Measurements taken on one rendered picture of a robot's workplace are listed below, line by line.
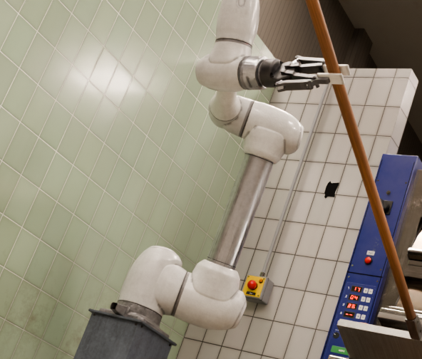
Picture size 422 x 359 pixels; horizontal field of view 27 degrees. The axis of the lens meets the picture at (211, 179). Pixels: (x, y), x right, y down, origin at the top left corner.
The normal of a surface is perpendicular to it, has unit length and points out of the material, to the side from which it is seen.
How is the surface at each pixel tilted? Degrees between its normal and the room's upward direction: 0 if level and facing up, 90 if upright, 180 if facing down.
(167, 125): 90
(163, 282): 91
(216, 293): 103
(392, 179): 90
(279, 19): 90
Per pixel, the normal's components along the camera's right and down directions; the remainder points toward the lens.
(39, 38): 0.81, 0.08
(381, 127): -0.48, -0.47
